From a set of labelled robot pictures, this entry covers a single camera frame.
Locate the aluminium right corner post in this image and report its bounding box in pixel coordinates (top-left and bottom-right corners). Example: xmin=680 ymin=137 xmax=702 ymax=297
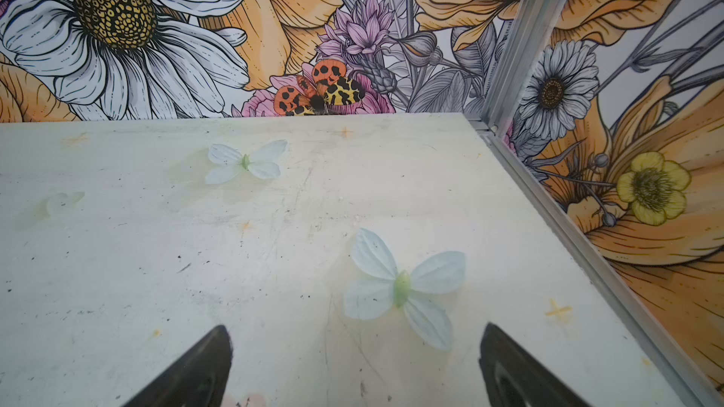
xmin=481 ymin=0 xmax=567 ymax=138

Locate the aluminium right table rail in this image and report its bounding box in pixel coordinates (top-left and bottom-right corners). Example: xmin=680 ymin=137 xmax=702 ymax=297
xmin=469 ymin=119 xmax=723 ymax=406

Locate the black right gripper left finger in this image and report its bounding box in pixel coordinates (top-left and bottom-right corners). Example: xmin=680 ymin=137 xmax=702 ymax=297
xmin=124 ymin=325 xmax=233 ymax=407

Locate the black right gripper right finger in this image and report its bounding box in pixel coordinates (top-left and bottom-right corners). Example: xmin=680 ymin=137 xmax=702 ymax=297
xmin=479 ymin=322 xmax=589 ymax=407

